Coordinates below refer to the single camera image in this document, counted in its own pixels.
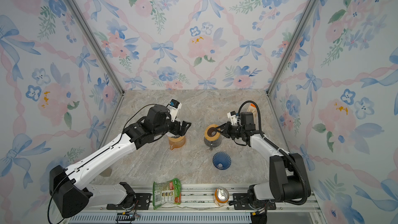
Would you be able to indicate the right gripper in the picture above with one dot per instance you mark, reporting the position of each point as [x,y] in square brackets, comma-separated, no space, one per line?
[226,126]

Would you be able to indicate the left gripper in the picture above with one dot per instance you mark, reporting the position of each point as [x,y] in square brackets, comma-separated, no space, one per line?
[184,127]

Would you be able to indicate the grey glass dripper cone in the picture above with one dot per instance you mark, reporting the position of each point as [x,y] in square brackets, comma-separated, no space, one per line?
[179,141]

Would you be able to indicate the blue glass dripper cone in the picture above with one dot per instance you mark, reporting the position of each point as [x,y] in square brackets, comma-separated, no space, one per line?
[221,161]

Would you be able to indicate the coffee filter paper pack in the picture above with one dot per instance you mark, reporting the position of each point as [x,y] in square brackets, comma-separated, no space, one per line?
[252,108]

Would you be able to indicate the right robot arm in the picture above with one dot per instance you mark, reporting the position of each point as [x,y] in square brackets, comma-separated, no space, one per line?
[287,181]

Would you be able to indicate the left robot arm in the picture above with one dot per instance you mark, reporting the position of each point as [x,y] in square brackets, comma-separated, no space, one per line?
[71,189]

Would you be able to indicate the orange glass carafe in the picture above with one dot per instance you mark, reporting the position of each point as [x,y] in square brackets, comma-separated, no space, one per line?
[174,145]

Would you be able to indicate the grey glass carafe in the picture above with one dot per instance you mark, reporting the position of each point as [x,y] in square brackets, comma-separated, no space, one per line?
[212,144]

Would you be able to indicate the orange soda can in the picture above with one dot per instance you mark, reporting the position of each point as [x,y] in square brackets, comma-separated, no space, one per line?
[221,196]

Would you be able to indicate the green snack bag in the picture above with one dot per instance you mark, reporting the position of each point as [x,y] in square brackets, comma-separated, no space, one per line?
[168,192]

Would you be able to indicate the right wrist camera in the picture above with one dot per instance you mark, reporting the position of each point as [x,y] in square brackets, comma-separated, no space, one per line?
[233,117]

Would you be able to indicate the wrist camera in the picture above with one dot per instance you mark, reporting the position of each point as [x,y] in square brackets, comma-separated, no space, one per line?
[174,106]
[233,117]

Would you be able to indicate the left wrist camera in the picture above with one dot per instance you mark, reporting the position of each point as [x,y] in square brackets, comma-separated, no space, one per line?
[174,106]

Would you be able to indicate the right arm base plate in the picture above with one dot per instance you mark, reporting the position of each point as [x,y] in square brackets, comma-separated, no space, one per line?
[246,202]

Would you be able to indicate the aluminium rail frame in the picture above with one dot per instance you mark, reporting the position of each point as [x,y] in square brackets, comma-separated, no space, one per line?
[198,207]

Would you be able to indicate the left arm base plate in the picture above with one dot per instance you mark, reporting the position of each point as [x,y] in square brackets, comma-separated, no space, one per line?
[141,201]

